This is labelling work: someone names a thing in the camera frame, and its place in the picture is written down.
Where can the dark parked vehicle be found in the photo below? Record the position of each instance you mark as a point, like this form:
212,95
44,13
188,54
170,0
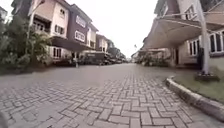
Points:
94,58

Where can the grey brick paved road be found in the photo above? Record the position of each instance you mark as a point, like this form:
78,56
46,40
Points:
110,96

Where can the bushes by house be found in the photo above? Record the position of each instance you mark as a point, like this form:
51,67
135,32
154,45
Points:
151,59

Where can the row of houses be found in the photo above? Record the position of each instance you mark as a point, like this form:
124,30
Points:
71,30

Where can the beige building with canopy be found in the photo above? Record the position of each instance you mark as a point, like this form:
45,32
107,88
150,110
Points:
186,30

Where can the concrete kerb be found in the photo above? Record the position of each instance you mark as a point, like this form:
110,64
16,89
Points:
195,97

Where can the green trees and bushes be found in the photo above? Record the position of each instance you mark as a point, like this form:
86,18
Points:
23,46

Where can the pale pole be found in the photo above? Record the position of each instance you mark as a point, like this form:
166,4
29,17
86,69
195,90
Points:
203,40

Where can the grass patch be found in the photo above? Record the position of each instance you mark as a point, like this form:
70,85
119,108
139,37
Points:
208,87

